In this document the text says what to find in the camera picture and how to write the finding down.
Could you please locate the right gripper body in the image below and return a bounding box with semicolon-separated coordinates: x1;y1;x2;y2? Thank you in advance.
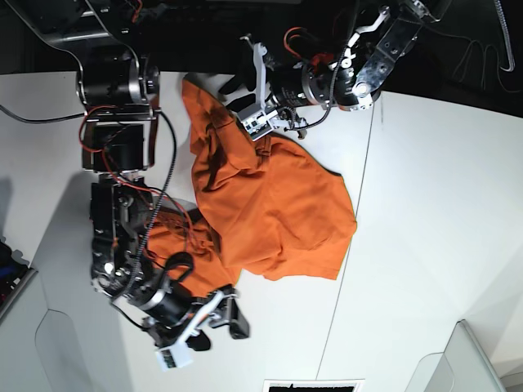
141;287;237;347

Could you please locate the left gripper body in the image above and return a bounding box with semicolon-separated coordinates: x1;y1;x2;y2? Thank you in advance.
240;34;308;138

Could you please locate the orange t-shirt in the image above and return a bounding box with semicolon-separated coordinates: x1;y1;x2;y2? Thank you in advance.
147;81;357;296

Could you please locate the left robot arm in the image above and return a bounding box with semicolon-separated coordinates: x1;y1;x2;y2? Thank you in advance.
219;1;449;141

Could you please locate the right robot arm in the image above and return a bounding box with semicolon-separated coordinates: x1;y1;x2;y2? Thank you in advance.
11;1;250;352

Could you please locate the black white marker card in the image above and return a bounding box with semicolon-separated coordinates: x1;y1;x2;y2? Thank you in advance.
262;379;365;392

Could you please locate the grey panel bottom left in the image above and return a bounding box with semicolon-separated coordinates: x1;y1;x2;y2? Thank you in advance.
1;270;134;391

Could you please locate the grey panel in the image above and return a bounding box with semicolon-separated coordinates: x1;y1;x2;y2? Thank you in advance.
405;319;505;392
1;270;134;391

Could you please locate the blue black clutter bin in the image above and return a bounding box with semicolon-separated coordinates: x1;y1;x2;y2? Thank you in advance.
1;238;34;314

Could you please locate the grey panel bottom right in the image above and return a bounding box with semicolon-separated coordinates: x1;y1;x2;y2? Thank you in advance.
405;319;505;392

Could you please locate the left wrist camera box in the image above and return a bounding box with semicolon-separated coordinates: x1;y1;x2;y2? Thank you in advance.
237;105;275;141

